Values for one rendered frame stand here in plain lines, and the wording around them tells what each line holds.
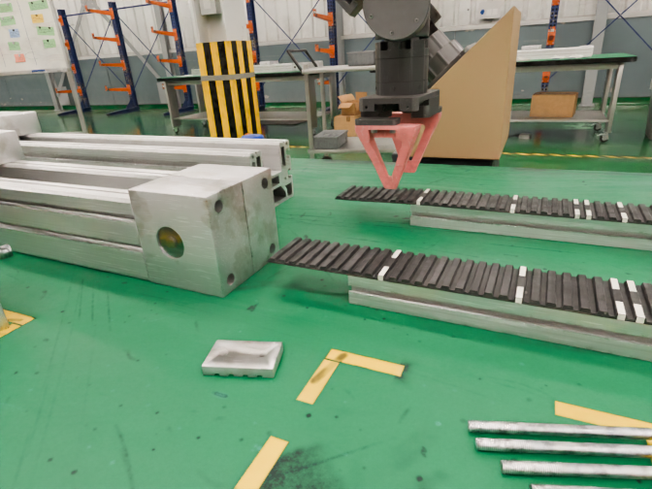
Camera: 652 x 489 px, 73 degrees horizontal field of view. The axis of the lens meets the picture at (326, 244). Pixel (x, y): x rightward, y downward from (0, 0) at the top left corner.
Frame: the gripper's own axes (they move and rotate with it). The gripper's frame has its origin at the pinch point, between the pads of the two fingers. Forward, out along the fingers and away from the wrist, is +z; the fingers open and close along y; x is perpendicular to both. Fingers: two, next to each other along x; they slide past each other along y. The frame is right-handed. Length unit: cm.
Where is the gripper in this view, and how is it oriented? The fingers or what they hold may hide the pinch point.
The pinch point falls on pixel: (401, 173)
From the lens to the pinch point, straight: 54.3
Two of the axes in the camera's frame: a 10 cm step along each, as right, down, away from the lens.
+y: -4.4, 3.7, -8.2
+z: 0.6, 9.2, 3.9
